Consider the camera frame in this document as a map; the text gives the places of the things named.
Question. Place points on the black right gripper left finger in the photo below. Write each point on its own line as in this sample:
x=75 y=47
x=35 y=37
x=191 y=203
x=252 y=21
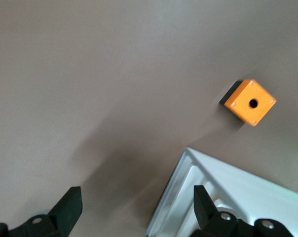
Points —
x=67 y=209

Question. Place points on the brown table cover sheet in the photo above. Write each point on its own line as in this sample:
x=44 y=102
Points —
x=89 y=74

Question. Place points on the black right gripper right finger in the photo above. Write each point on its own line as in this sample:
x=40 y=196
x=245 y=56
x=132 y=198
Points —
x=205 y=212

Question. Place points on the white plastic drawer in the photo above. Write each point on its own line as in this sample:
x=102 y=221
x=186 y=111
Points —
x=250 y=187

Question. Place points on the orange button enclosure box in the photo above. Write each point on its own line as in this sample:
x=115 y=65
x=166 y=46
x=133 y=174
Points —
x=240 y=103

